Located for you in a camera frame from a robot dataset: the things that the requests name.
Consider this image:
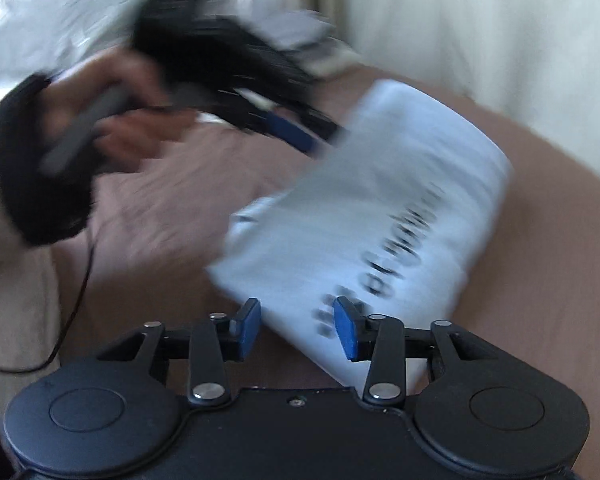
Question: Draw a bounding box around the pale shirt with black print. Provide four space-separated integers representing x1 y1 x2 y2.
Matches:
206 79 515 390

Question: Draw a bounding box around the thin dark cable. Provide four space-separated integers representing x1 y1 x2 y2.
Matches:
0 220 98 375

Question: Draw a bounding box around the person's left hand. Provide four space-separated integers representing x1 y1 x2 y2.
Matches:
42 50 198 176

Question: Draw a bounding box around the silver patterned quilt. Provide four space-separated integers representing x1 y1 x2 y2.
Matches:
0 0 191 91

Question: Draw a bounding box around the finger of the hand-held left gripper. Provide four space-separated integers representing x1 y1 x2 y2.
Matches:
250 40 353 143
215 87 326 156

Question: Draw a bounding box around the black wrist cuff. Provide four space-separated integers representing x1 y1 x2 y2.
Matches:
0 74 98 250

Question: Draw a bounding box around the cream fleece garment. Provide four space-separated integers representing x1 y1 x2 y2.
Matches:
295 42 363 81

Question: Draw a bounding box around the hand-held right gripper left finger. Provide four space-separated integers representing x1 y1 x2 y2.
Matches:
96 297 262 407

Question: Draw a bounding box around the grey ribbed sweater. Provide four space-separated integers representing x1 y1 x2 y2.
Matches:
257 10 333 51

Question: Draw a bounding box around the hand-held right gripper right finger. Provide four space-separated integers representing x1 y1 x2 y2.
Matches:
332 297 497 405

